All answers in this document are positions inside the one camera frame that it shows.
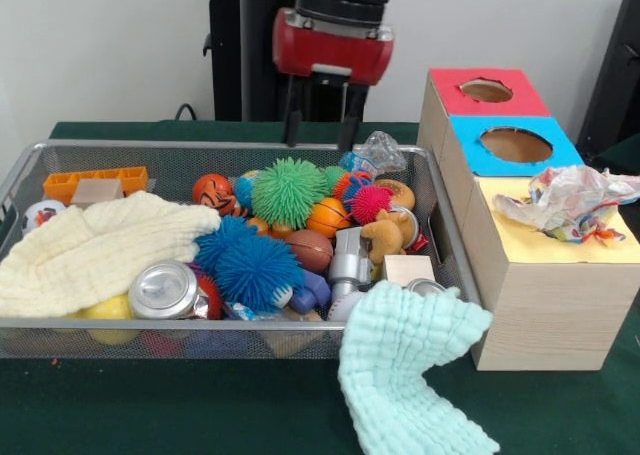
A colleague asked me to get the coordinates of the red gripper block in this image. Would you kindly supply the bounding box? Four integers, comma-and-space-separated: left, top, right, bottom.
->
272, 7, 396, 151

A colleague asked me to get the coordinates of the mint green muslin cloth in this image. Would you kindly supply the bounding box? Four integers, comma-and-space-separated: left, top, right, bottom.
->
337, 279, 501, 455

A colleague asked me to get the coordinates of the cream muslin cloth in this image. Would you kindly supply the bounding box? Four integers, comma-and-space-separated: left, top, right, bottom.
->
0, 190, 222, 319

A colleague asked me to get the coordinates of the white cloth with colourful dots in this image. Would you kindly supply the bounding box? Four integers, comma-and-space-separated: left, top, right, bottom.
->
492, 164, 640, 246

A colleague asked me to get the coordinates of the wooden box with three holes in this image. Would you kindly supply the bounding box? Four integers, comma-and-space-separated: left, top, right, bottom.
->
418, 67, 640, 372

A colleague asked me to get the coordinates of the green spiky rubber ball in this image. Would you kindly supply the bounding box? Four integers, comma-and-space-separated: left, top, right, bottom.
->
251, 157, 329, 231

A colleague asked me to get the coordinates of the small orange basketball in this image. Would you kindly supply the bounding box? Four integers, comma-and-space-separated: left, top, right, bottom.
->
306, 197, 353, 239

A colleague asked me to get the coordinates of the orange tiger plush toy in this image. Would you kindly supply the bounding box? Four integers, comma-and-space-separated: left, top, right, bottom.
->
192, 173, 250, 219

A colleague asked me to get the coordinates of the small brown football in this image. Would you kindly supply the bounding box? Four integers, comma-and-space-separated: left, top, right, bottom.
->
285, 229, 335, 275

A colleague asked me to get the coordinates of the blue spiky rubber ball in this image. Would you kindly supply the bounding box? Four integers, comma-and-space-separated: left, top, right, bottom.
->
215, 234, 306, 312
193, 214, 261, 276

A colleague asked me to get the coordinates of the silver drink can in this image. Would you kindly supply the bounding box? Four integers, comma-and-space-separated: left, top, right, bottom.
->
128, 259, 209, 321

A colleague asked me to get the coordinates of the small black and white soccer ball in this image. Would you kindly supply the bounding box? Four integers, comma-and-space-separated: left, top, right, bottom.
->
20, 199, 69, 236

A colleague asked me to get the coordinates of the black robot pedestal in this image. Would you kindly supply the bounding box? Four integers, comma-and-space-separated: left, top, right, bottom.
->
192, 0, 404, 124

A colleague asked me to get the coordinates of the silver wire mesh bin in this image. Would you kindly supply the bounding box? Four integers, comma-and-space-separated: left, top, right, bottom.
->
0, 139, 485, 361

